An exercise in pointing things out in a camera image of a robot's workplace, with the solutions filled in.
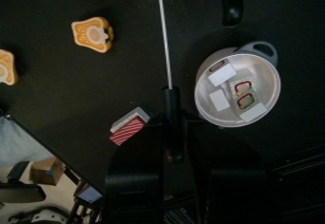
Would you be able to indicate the red rimmed toy slice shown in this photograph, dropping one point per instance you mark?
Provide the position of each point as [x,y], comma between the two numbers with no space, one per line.
[245,101]
[243,88]

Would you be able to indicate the brown cardboard box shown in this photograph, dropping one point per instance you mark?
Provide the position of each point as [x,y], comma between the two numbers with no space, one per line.
[46,171]

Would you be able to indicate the white blade toy cleaver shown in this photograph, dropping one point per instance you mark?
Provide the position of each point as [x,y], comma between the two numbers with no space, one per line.
[173,123]

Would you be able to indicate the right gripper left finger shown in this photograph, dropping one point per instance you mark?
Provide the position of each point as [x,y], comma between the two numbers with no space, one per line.
[135,177]

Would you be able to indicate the small lit screen device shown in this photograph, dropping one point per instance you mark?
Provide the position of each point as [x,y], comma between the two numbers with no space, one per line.
[90,194]

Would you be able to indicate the white rectangular toy piece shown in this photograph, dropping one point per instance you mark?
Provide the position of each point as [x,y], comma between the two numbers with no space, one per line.
[219,100]
[254,113]
[222,75]

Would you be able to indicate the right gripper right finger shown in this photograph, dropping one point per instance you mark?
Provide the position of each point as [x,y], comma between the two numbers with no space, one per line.
[229,183]

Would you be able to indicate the black chair seat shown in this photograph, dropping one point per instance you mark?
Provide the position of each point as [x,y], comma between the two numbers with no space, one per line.
[20,193]

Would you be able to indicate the small yellow toy pepper half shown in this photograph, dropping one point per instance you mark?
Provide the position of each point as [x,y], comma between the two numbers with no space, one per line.
[92,34]

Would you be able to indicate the red striped white toy block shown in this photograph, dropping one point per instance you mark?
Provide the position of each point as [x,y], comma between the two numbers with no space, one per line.
[128,128]

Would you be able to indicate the large yellow toy pepper half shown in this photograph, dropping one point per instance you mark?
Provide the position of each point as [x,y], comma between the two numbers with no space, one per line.
[4,68]

